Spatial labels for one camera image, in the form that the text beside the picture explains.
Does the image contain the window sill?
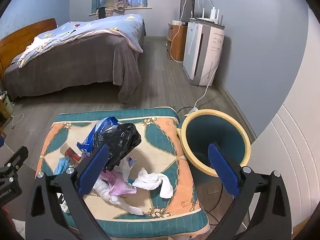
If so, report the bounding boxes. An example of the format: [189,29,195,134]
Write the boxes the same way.
[89,5,153,17]

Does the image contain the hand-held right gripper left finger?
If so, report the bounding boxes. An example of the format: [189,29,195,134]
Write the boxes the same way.
[25,144,110,240]

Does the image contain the blue face mask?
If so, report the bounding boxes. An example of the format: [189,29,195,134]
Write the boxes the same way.
[54,156,75,175]

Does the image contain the white plastic wrapper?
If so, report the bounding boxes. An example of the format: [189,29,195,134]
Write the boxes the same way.
[120,155,137,180]

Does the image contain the patterned teal orange cushion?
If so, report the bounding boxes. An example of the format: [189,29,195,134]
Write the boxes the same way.
[35,107,210,240]

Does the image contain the black plastic bag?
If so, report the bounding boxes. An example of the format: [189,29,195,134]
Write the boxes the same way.
[94,123,142,173]

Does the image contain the white router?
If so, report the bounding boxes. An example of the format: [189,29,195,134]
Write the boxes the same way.
[194,7,225,27]

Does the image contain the teal bin with yellow rim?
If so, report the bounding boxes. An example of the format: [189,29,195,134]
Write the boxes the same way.
[176,109,251,178]

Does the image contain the wooden headboard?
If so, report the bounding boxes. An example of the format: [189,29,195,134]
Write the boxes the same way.
[0,18,58,80]

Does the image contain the bed with grey bedspread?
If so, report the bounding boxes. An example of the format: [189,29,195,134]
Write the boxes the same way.
[0,14,147,104]

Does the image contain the plaid clothes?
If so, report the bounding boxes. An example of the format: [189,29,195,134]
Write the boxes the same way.
[96,1,130,18]

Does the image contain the white labelled bottle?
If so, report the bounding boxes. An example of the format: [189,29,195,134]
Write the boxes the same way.
[57,192,72,214]

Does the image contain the white air purifier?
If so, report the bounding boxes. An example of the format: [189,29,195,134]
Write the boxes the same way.
[183,18,225,86]

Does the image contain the black television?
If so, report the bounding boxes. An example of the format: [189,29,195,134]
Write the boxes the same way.
[180,0,195,23]

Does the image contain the white panelled door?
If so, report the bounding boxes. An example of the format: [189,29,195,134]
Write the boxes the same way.
[246,7,320,235]

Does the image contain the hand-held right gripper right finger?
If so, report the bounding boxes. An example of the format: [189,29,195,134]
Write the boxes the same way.
[207,142,293,240]

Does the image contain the white power cable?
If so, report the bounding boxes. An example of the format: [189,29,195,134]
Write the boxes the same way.
[194,46,223,110]

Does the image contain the wooden side table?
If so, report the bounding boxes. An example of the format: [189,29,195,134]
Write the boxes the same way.
[0,90,13,133]

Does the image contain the wooden cabinet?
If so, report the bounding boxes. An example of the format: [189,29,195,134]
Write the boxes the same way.
[167,21,188,60]

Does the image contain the thin white cable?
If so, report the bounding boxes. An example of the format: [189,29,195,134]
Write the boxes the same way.
[10,113,25,126]

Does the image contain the pink wrapper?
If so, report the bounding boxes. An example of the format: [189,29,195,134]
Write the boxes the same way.
[100,170,138,195]

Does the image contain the blue foil snack packet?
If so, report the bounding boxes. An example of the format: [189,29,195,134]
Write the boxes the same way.
[76,116,119,155]

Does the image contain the white tissue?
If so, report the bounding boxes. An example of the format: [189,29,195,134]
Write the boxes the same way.
[93,179,144,216]

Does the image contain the blue printed duvet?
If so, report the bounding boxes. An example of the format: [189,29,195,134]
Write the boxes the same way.
[17,14,145,68]

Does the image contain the white cloth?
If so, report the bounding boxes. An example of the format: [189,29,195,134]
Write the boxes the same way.
[132,167,173,198]

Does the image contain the white looped cable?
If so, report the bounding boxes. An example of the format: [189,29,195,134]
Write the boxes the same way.
[169,25,185,63]

